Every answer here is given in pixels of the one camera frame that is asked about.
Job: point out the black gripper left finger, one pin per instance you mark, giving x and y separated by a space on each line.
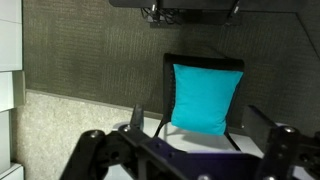
100 150

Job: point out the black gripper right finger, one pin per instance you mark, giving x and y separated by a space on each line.
266 130

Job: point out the teal square pillow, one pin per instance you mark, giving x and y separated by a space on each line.
203 98

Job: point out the white flat seat panel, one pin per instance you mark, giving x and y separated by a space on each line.
196 141

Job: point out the black mesh chair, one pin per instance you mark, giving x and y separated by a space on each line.
168 86

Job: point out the white cabinet unit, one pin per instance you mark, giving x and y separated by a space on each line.
10 50

